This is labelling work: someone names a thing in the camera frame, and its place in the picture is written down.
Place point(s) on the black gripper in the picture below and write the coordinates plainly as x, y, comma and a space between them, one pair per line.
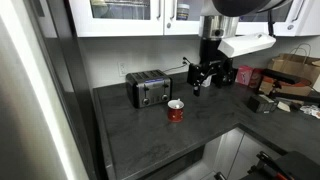
209, 50

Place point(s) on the marker with white cap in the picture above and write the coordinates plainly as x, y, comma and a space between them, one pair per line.
178, 103

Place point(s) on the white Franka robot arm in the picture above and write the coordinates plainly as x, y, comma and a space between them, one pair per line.
230, 13

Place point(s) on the red cup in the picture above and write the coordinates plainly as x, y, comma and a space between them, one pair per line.
175, 113

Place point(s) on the pink carton box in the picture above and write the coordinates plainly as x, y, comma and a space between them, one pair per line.
244, 75

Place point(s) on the small black box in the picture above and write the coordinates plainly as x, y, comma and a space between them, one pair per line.
261, 104

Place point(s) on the narrow white glass cabinet door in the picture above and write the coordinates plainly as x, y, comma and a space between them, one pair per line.
181, 20

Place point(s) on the silver black four-slot toaster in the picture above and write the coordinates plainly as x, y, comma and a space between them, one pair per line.
148, 88

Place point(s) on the jar with dark label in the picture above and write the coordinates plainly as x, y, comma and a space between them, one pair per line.
183, 11

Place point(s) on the white paper scrap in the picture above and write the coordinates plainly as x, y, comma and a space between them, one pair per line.
283, 106

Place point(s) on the white lower cabinet door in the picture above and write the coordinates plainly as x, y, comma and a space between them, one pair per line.
230, 153
253, 156

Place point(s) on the brown paper bag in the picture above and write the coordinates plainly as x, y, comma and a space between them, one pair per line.
293, 71

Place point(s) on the white cabinet door with lock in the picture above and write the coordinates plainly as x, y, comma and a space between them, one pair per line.
300, 23

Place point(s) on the crumpled clear wrapper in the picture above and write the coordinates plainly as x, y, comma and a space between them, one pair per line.
310, 110

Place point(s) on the dishes behind cabinet glass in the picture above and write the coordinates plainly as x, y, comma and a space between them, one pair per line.
120, 8

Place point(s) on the black cart with red clamp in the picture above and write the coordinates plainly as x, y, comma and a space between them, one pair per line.
286, 166

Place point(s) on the stainless steel refrigerator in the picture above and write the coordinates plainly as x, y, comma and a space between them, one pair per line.
33, 100

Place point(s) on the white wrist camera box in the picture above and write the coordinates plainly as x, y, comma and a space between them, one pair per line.
246, 43

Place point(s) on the black camera stand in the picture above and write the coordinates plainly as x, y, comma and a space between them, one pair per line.
283, 80

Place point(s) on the white wall outlet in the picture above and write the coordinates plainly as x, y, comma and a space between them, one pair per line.
122, 68

